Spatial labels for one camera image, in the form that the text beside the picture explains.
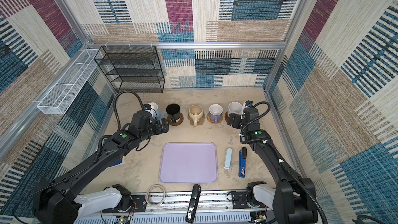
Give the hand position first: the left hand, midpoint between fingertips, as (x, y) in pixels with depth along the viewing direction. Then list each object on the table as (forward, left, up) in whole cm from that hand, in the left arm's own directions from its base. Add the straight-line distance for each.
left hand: (162, 120), depth 80 cm
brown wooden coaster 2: (+14, -37, -17) cm, 43 cm away
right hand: (+3, -40, -4) cm, 40 cm away
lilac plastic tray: (-15, -13, -18) cm, 27 cm away
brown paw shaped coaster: (+10, -19, -17) cm, 27 cm away
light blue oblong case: (-14, -34, -16) cm, 40 cm away
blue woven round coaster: (+8, +3, -6) cm, 10 cm away
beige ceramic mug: (+16, -16, -16) cm, 28 cm away
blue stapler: (-15, -42, -18) cm, 48 cm away
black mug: (+13, -3, -10) cm, 16 cm away
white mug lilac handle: (+17, -30, -16) cm, 38 cm away
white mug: (+16, -42, -11) cm, 46 cm away
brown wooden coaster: (+10, -5, -17) cm, 20 cm away
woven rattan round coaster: (+14, -24, -19) cm, 34 cm away
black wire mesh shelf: (+46, +28, -2) cm, 54 cm away
